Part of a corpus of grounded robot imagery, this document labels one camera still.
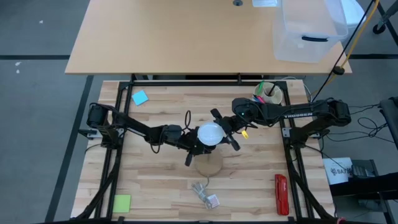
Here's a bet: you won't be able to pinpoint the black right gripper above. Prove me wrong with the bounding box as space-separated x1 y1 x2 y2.
210 108 249 152

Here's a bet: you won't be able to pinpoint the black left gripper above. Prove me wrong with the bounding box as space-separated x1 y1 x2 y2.
179 130 217 167

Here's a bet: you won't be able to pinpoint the clear lamp cord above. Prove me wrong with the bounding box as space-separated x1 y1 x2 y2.
190 176 221 210

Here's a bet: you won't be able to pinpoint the white pen cup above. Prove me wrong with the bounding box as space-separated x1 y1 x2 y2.
253 81 283 106

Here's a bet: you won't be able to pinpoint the blue sticky note pad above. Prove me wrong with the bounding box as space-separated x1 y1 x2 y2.
131 90 149 106

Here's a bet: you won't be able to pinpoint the red marker case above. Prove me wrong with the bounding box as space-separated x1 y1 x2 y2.
274 174 290 216

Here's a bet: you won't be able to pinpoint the green sticky note pad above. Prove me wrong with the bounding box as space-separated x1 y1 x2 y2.
112 194 132 214

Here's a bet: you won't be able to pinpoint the light wooden desk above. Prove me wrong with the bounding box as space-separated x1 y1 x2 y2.
64 0 353 75

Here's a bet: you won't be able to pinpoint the white printed paper sheet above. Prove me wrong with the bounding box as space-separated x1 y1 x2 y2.
322 157 354 185

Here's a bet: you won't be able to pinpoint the clear plastic storage bin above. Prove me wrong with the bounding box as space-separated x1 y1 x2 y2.
272 0 349 64

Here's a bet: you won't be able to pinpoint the black equipment cart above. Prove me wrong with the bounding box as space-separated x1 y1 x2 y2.
328 159 398 212

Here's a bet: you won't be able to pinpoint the black caster stand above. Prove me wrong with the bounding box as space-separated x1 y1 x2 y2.
372 0 398 35

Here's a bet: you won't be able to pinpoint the black cable with yellow tag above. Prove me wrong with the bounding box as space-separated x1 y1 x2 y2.
236 121 259 139

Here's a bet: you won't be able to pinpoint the black aluminium table frame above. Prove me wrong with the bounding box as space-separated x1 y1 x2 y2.
71 73 338 224

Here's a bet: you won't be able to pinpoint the black floor cables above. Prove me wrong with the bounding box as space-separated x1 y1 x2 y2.
323 103 389 144

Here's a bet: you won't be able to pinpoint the black hanging cable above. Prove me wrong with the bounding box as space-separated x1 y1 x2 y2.
309 0 376 103

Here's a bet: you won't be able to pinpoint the yellow hanging cable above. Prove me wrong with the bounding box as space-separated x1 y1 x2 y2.
310 0 381 95

